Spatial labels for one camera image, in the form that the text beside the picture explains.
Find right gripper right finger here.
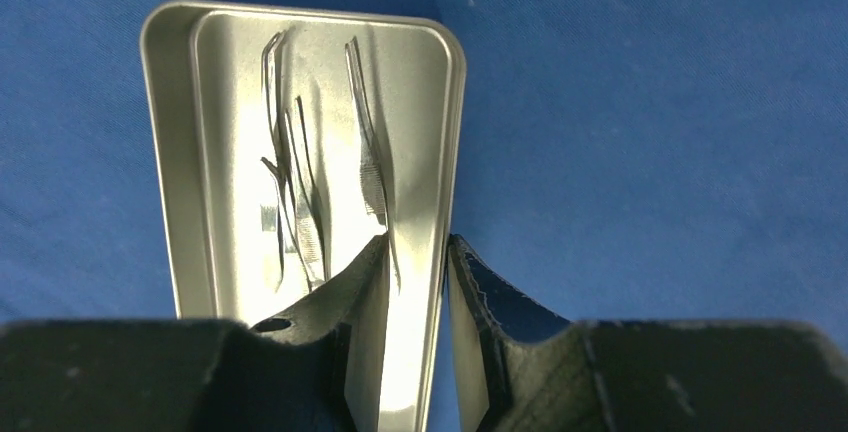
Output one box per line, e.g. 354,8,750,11
447,235,847,431

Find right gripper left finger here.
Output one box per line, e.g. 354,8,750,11
1,235,388,431

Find metal instrument tray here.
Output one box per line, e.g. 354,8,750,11
139,0,467,431

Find blue surgical drape cloth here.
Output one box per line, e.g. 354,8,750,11
1,0,847,344

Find curved steel tweezers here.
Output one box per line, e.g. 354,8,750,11
261,31,331,294

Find steel forceps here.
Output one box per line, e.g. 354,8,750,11
344,36,402,292

